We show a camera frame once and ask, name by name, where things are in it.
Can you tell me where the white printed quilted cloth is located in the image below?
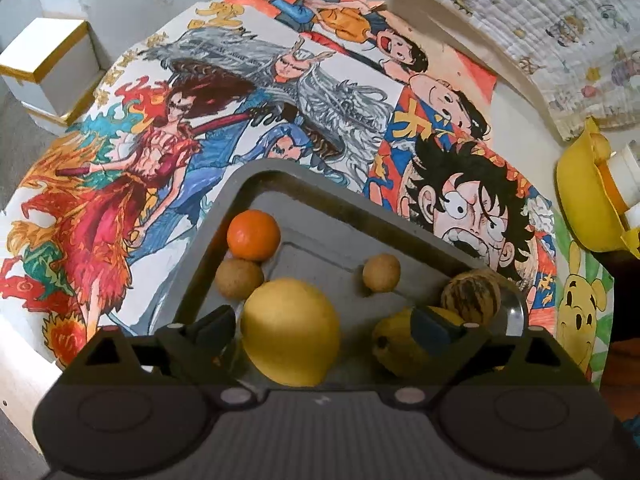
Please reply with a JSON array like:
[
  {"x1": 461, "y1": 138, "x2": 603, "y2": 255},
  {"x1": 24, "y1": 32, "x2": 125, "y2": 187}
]
[{"x1": 434, "y1": 0, "x2": 639, "y2": 140}]

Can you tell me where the small brown kiwi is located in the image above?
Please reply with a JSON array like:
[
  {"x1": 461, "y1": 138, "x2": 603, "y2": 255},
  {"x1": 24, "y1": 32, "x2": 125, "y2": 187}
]
[{"x1": 214, "y1": 258, "x2": 265, "y2": 301}]

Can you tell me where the small brown round fruit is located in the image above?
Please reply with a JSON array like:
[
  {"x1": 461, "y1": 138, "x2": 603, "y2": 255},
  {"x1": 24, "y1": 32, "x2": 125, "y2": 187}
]
[{"x1": 362, "y1": 254, "x2": 401, "y2": 292}]

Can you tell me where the colourful anime poster mat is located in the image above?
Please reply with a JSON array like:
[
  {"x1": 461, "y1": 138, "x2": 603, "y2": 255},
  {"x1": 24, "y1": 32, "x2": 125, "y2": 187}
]
[{"x1": 1, "y1": 0, "x2": 614, "y2": 382}]

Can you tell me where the elongated yellow-green pear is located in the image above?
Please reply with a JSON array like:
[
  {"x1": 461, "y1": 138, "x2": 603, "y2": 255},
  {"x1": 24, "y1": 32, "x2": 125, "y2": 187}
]
[{"x1": 372, "y1": 307, "x2": 464, "y2": 379}]

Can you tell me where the striped pepino melon front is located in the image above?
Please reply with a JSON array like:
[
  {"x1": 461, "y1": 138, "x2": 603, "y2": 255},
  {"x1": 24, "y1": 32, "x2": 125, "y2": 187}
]
[{"x1": 440, "y1": 270, "x2": 501, "y2": 326}]

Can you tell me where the white box gold trim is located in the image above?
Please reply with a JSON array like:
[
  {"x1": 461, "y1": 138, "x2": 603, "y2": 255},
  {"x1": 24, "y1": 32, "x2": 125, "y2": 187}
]
[{"x1": 1, "y1": 18, "x2": 104, "y2": 136}]

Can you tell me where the round yellow pear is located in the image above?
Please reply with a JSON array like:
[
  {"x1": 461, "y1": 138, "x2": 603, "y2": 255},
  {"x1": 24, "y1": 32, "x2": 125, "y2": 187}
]
[{"x1": 240, "y1": 278, "x2": 341, "y2": 388}]

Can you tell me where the yellow plastic bowl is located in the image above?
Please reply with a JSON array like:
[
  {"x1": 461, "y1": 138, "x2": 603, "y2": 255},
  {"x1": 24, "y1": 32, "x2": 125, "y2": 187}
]
[{"x1": 555, "y1": 118, "x2": 639, "y2": 257}]

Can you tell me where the white plastic cup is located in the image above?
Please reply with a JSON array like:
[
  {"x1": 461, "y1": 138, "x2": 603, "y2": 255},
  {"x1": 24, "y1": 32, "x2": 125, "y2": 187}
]
[{"x1": 599, "y1": 141, "x2": 640, "y2": 230}]

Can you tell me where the small orange tangerine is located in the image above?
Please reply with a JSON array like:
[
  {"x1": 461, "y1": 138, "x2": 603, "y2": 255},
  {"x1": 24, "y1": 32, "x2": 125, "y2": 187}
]
[{"x1": 227, "y1": 209, "x2": 281, "y2": 262}]

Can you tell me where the metal baking tray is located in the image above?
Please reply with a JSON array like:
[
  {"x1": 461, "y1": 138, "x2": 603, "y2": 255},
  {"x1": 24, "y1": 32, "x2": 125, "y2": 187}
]
[{"x1": 150, "y1": 158, "x2": 530, "y2": 386}]

